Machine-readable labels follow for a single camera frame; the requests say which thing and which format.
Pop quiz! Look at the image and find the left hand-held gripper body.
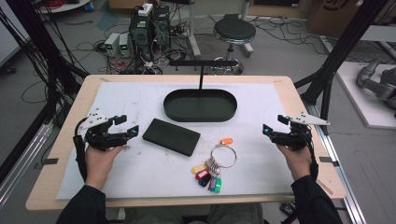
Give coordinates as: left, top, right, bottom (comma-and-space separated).
83, 107, 129, 152

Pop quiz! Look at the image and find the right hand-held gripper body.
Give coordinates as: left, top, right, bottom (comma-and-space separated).
270, 111, 331, 152

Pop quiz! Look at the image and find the person's left hand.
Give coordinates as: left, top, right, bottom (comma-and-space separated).
84, 144, 124, 191

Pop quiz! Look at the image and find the person's right hand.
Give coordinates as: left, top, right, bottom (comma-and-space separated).
276, 143, 313, 183

